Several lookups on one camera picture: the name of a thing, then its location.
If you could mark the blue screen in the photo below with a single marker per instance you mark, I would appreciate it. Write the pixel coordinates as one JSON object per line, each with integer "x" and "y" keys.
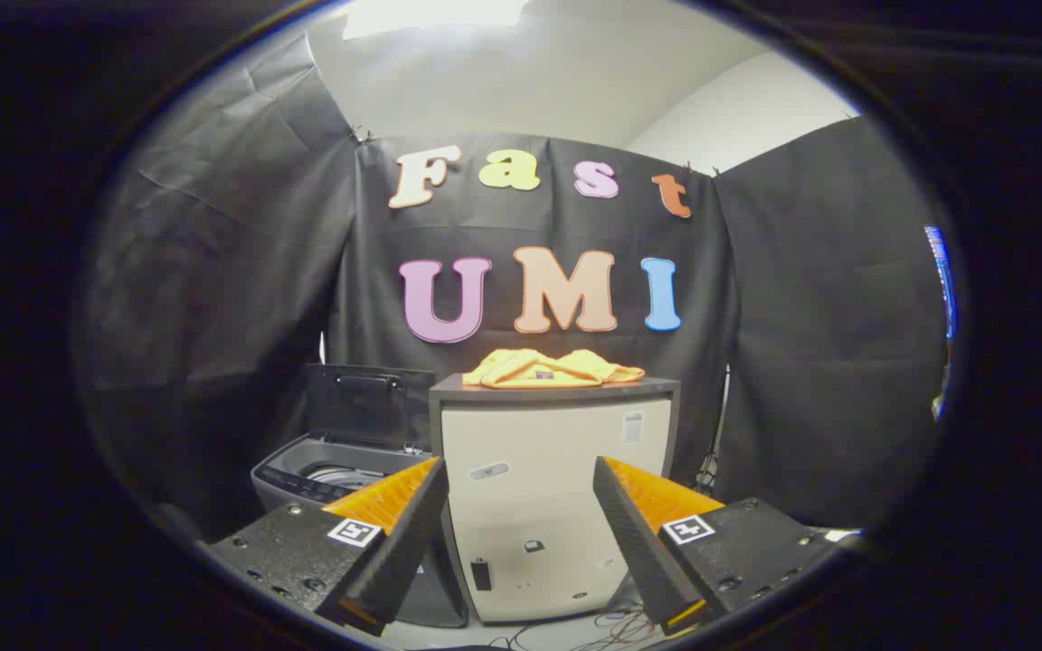
{"x": 942, "y": 280}

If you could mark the grey washing machine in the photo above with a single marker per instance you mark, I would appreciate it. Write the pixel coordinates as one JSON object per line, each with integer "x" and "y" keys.
{"x": 299, "y": 463}

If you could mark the white cabinet with grey top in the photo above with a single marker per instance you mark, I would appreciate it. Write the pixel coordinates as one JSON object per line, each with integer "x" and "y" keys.
{"x": 530, "y": 452}

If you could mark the black backdrop cloth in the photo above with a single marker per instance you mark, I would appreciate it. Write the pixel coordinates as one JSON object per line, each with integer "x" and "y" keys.
{"x": 241, "y": 316}

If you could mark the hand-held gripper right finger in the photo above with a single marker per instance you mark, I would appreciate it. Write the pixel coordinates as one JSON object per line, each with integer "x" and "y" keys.
{"x": 634, "y": 542}

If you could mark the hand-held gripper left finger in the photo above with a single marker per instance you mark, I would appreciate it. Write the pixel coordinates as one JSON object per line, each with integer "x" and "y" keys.
{"x": 412, "y": 533}

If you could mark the yellow clothes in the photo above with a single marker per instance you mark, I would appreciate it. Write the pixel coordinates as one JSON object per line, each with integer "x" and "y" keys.
{"x": 530, "y": 369}

